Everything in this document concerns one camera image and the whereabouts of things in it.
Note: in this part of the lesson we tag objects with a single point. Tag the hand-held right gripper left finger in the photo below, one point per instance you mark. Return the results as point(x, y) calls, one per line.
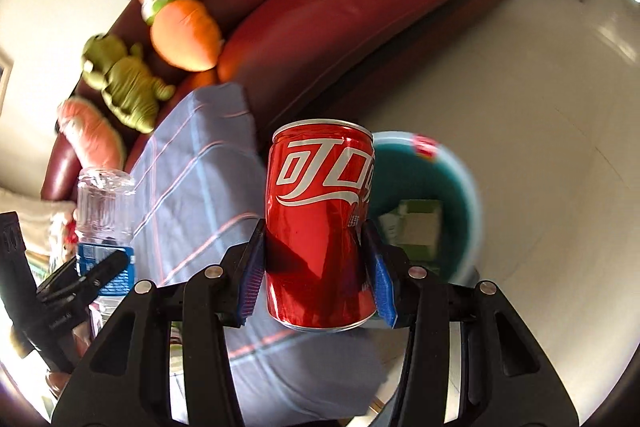
point(251, 269)

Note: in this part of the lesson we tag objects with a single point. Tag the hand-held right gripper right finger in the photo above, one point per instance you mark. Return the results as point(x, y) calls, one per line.
point(381, 282)

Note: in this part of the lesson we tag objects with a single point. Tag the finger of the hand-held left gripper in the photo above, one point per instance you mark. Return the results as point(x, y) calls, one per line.
point(55, 278)
point(107, 269)

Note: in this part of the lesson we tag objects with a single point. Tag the clear plastic water bottle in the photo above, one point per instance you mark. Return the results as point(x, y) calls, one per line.
point(105, 207)

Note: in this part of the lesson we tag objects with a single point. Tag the red soda can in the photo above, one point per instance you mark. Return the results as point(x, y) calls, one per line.
point(315, 227)

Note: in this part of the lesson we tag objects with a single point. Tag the teal plastic bin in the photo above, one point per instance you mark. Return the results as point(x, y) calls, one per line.
point(452, 207)

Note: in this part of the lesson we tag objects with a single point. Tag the green cardboard box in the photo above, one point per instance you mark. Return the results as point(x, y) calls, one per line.
point(415, 227)

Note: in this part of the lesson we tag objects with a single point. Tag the white blanket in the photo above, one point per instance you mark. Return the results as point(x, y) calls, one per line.
point(30, 217)

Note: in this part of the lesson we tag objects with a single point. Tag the grey plaid cloth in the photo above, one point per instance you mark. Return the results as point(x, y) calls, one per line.
point(200, 187)

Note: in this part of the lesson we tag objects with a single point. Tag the pink plush pillow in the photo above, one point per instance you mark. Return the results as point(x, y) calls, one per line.
point(90, 137)

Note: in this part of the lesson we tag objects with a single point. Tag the red wrapper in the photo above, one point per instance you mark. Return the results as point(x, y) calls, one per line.
point(426, 148)

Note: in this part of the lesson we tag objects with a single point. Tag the green plush toy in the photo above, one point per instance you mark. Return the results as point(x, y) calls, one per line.
point(127, 82)

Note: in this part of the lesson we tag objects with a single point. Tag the orange carrot plush toy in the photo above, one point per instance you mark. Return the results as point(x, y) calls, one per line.
point(185, 32)

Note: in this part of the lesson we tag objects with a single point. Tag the dark red leather sofa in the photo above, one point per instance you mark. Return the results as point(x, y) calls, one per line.
point(325, 7)

